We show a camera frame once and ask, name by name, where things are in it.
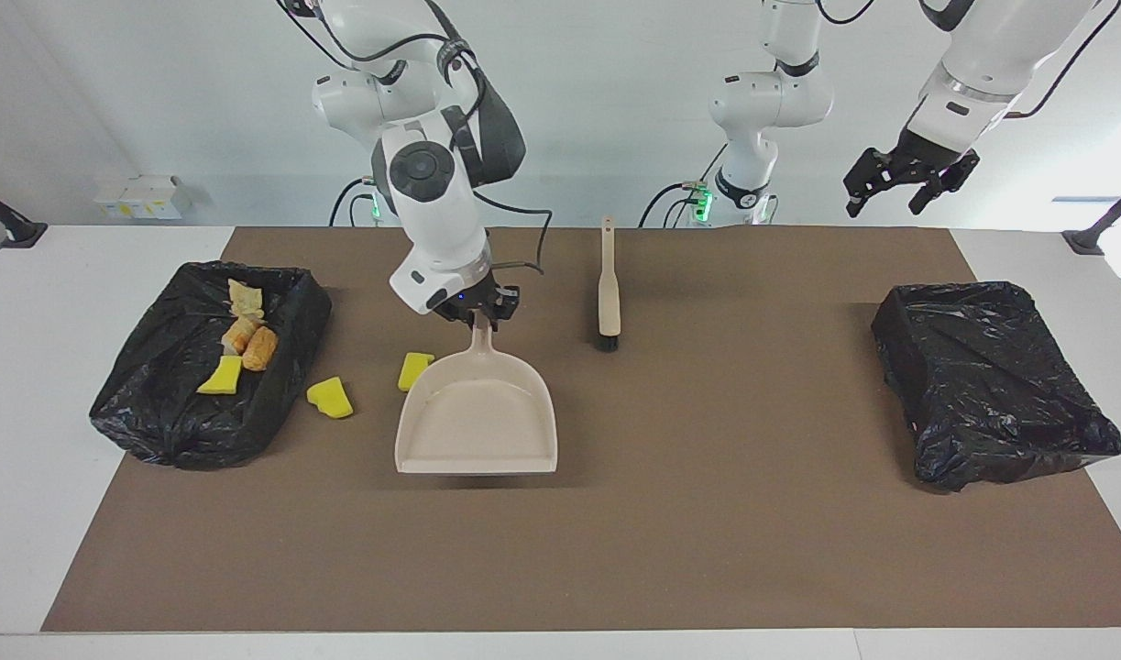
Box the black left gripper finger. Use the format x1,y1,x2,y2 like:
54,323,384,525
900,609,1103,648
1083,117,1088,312
843,147,900,219
908,151,981,217

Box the notched yellow sponge piece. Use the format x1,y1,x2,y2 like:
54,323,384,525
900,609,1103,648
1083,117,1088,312
398,352,436,393

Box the beige plastic dustpan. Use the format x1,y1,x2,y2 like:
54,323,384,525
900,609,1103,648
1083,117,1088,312
394,316,559,476

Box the beige brush black bristles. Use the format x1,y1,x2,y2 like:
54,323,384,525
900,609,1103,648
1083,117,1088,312
599,216,622,353

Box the wavy yellow sponge piece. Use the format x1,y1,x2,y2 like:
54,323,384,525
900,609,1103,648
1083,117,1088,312
306,377,355,420

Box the brown toy bread loaf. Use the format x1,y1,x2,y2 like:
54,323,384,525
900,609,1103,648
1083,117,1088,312
242,326,279,372

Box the pale toy pastry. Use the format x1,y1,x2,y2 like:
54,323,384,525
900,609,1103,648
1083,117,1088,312
227,279,266,320

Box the rectangular yellow green sponge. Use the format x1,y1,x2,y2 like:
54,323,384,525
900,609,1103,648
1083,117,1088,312
197,356,244,396

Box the black bag lined bin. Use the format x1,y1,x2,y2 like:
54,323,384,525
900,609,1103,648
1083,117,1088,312
89,261,333,472
871,280,1121,494

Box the black stand foot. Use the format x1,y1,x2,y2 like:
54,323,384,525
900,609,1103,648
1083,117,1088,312
1062,179,1121,256
0,176,48,248

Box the brown table mat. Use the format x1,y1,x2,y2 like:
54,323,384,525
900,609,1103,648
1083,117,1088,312
40,226,1121,633

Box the white box with labels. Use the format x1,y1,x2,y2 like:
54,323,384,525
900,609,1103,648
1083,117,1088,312
93,176,194,221

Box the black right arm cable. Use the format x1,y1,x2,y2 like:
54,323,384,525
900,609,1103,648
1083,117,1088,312
280,0,554,276

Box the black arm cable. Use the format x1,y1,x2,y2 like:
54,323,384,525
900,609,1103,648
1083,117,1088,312
280,0,554,276
1005,0,1121,120

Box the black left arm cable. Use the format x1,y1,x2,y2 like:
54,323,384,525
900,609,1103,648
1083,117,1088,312
1005,0,1121,120

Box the black base cable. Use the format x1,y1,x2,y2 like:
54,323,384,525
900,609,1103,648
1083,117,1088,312
329,177,382,227
638,142,735,228

